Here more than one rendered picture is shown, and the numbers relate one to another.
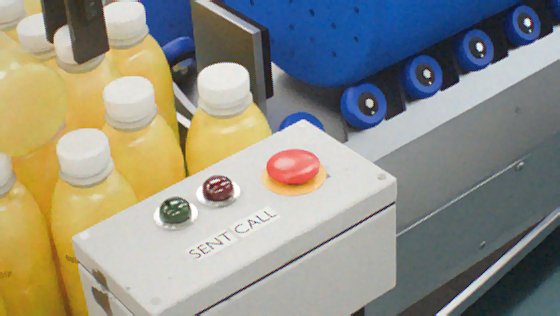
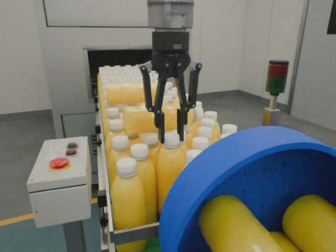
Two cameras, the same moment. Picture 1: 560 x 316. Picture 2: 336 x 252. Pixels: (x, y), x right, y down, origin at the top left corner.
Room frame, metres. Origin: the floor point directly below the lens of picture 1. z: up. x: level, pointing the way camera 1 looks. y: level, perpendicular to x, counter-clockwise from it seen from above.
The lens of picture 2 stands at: (1.04, -0.36, 1.36)
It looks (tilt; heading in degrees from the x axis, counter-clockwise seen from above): 20 degrees down; 110
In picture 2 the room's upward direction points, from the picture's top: straight up
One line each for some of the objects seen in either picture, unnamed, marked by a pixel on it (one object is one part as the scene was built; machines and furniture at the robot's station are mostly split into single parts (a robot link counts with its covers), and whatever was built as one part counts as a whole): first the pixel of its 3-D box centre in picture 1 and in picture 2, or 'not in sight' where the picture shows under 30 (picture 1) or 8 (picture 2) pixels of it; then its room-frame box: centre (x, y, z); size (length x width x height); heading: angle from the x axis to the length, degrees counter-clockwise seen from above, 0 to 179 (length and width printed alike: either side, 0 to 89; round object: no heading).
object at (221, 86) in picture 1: (223, 85); (126, 165); (0.79, 0.04, 1.10); 0.04 x 0.04 x 0.02
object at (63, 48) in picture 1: (78, 42); (170, 138); (0.84, 0.16, 1.12); 0.04 x 0.04 x 0.02
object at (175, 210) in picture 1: (174, 210); (72, 145); (0.63, 0.08, 1.11); 0.02 x 0.02 x 0.01
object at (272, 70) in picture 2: not in sight; (277, 70); (1.05, 0.57, 1.23); 0.06 x 0.06 x 0.04
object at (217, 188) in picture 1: (217, 187); (71, 151); (0.65, 0.05, 1.11); 0.02 x 0.02 x 0.01
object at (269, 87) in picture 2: not in sight; (275, 83); (1.05, 0.57, 1.18); 0.06 x 0.06 x 0.05
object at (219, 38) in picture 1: (235, 67); not in sight; (0.99, 0.04, 0.99); 0.10 x 0.02 x 0.12; 36
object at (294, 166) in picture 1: (293, 168); (59, 163); (0.67, 0.00, 1.11); 0.04 x 0.04 x 0.01
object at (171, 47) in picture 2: not in sight; (170, 54); (0.84, 0.16, 1.31); 0.08 x 0.07 x 0.09; 36
